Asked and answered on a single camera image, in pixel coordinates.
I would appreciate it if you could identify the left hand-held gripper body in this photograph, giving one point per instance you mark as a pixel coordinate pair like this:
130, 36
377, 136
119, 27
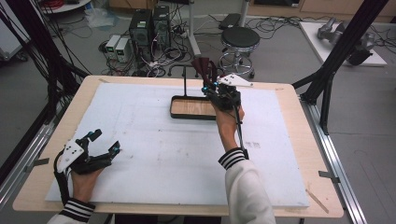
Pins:
72, 152

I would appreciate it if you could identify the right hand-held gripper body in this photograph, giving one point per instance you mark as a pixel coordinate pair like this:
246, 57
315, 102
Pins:
229, 96

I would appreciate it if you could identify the black rack with wooden tray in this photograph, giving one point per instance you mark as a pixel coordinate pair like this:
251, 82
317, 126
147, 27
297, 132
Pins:
190, 107

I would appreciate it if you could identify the plain dark red bow tie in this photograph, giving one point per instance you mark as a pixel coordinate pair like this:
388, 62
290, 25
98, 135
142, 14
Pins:
200, 67

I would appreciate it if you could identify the person's right hand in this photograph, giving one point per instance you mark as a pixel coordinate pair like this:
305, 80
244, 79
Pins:
229, 121

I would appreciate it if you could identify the person's left hand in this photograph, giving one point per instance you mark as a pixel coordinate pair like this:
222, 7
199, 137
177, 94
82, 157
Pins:
82, 185

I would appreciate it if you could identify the white foam board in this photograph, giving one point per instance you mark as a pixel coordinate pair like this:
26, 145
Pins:
149, 155

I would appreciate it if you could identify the grey desk leg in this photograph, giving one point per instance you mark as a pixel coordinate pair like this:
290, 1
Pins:
194, 43
244, 12

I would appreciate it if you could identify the black round stool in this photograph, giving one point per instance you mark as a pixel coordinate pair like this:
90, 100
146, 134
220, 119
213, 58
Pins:
240, 36

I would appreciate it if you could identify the black flat device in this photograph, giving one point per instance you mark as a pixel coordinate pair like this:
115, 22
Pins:
230, 20

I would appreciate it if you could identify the black computer tower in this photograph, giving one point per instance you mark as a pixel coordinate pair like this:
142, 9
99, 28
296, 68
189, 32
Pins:
140, 34
162, 28

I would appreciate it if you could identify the white power supply box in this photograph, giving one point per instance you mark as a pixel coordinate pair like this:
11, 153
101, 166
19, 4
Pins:
112, 43
122, 49

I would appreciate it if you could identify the white floor platform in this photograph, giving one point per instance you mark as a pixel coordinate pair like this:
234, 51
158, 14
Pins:
314, 40

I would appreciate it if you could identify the clear plastic bag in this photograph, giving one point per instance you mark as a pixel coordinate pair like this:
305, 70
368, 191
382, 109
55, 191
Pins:
99, 17

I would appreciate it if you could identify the grey case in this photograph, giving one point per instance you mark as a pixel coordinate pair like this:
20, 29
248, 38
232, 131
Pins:
7, 43

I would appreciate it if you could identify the wooden cabinet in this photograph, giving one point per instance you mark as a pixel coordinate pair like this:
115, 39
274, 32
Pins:
327, 7

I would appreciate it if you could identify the white round table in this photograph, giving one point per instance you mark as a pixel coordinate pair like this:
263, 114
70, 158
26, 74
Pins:
62, 6

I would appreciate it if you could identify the thin wooden stick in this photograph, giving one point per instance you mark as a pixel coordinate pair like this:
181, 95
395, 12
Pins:
317, 201

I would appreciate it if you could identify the grey metal bracket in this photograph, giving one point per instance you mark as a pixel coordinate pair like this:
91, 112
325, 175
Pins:
40, 161
327, 174

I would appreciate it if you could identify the aluminium rail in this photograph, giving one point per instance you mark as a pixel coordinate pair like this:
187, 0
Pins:
342, 186
28, 149

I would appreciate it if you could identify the black frame stand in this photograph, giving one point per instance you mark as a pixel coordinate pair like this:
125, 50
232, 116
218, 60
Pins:
342, 46
37, 34

